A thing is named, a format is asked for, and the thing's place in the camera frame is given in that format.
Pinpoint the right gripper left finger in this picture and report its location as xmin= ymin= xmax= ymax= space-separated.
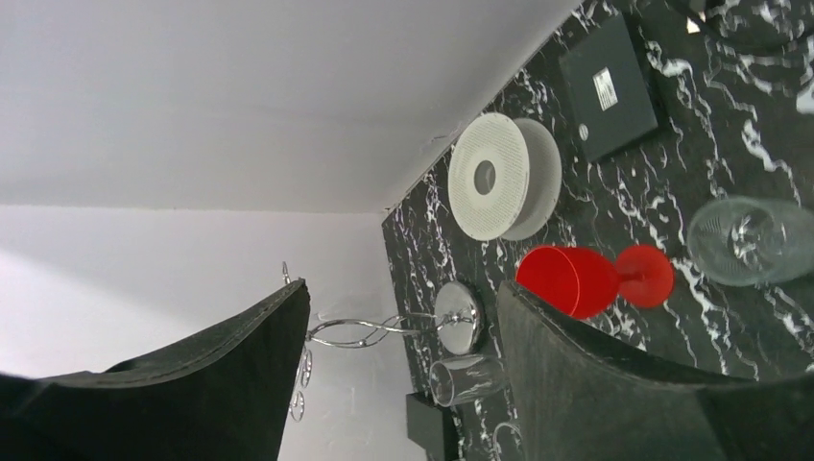
xmin=1 ymin=279 xmax=310 ymax=460

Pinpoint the clear champagne flute glass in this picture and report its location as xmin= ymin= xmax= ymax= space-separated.
xmin=429 ymin=354 xmax=509 ymax=407

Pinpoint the white filament spool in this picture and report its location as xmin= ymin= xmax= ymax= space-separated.
xmin=447 ymin=112 xmax=563 ymax=241

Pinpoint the small black box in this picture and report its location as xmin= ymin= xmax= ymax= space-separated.
xmin=405 ymin=392 xmax=459 ymax=461

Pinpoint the chrome wine glass rack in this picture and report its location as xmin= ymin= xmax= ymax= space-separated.
xmin=288 ymin=280 xmax=485 ymax=423

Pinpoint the clear wine glass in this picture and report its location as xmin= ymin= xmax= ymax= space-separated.
xmin=686 ymin=196 xmax=813 ymax=287
xmin=491 ymin=420 xmax=525 ymax=461

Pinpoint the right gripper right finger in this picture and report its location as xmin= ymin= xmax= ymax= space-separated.
xmin=496 ymin=281 xmax=813 ymax=460

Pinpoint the black flat box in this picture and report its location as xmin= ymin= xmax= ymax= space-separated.
xmin=559 ymin=13 xmax=666 ymax=162

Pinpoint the red wine glass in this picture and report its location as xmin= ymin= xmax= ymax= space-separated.
xmin=515 ymin=245 xmax=675 ymax=320

